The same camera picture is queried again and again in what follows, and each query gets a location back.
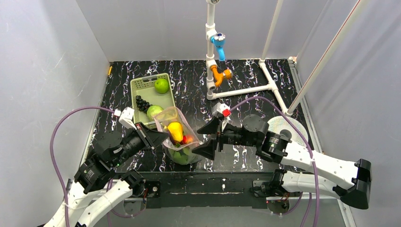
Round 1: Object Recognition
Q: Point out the red pepper toy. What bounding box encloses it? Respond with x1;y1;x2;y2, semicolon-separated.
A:
182;135;193;144

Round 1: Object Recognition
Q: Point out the clear zip top bag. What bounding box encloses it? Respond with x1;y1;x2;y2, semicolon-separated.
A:
152;106;202;165

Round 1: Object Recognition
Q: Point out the yellow pear toy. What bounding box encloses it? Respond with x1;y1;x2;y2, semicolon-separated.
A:
167;122;183;142

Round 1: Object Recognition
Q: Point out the green plastic basket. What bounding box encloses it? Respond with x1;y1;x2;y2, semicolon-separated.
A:
130;73;175;129

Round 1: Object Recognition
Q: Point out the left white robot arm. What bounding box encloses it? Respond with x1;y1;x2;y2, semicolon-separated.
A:
44;122;168;227

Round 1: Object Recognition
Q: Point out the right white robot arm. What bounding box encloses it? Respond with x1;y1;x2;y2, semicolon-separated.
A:
193;114;372;210

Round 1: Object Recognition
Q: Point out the black grapes toy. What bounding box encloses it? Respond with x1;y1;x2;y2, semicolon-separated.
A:
135;95;152;114

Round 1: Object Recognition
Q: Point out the white round perforated plate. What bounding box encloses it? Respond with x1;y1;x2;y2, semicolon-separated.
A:
268;116;309;147

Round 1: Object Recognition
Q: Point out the orange faucet valve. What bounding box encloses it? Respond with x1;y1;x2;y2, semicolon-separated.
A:
210;65;233;87

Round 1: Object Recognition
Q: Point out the green lime toy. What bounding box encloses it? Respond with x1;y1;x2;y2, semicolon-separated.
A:
154;79;170;94

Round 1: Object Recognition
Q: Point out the blue faucet valve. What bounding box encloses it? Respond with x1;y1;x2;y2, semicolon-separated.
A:
210;33;226;61

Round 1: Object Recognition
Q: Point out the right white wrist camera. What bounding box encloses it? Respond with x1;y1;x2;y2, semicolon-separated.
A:
212;103;231;130

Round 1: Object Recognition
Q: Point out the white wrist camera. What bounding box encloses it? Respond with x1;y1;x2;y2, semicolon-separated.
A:
212;103;231;130
113;107;137;130

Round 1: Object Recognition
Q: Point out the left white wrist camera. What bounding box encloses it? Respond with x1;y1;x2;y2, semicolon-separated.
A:
113;107;137;130

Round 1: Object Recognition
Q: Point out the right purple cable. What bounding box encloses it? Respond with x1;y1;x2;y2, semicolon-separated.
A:
228;96;320;227

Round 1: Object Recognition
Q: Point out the purple cable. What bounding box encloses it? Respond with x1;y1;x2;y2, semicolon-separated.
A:
228;96;320;227
49;106;121;227

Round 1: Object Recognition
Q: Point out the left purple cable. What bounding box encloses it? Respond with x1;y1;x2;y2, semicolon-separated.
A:
49;106;121;227

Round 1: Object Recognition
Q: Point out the white pvc pipe frame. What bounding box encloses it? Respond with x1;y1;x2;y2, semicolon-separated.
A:
205;0;370;116

